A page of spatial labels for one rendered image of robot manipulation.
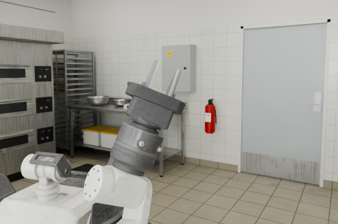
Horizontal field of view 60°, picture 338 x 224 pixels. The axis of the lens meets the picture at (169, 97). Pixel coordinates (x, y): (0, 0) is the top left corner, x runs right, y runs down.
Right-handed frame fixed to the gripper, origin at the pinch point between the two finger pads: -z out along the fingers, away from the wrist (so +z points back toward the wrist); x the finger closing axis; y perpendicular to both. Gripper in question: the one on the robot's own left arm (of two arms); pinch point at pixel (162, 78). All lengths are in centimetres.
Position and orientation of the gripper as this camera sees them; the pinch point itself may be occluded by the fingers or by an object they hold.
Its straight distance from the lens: 59.6
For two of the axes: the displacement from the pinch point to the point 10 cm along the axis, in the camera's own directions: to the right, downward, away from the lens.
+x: -9.1, -3.7, -1.9
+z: -3.5, 9.3, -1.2
